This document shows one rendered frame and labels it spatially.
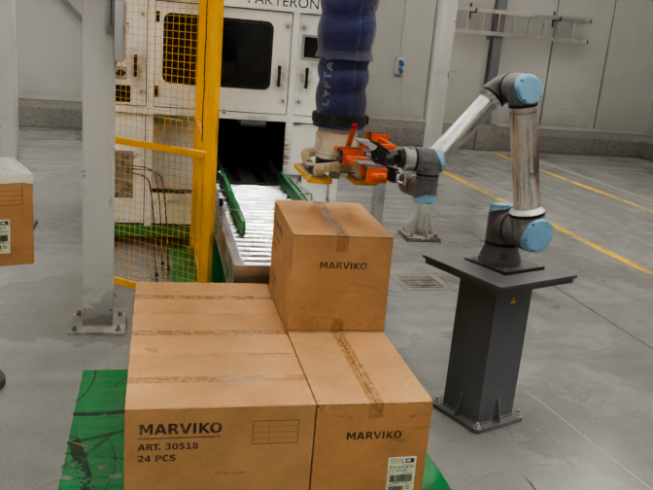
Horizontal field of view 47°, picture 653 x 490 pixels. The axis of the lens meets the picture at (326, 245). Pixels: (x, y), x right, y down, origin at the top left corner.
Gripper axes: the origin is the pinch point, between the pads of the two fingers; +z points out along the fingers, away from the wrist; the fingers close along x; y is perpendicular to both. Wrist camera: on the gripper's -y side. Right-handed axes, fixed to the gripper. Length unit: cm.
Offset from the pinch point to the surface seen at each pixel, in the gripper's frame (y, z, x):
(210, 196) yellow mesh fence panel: 137, 44, -48
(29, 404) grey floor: 43, 126, -125
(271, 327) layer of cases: 1, 27, -70
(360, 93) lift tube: 19.5, -5.7, 22.4
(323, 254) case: -3.6, 9.4, -38.1
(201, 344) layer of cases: -16, 55, -70
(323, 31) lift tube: 22, 11, 45
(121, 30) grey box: 128, 92, 37
